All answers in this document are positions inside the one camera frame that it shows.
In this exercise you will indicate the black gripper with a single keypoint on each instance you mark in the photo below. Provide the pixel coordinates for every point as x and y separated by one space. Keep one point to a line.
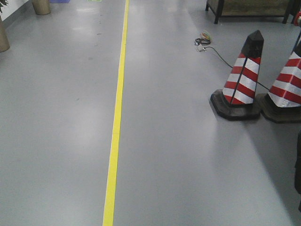
297 176

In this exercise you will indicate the red white traffic cone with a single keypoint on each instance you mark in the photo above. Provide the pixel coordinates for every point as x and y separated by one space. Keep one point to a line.
282 103
236 101

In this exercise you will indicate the dark wooden bench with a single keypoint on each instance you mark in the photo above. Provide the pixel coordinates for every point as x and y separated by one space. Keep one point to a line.
253 8

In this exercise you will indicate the brown planter pot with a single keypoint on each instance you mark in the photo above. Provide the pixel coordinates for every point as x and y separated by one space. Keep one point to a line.
41 7

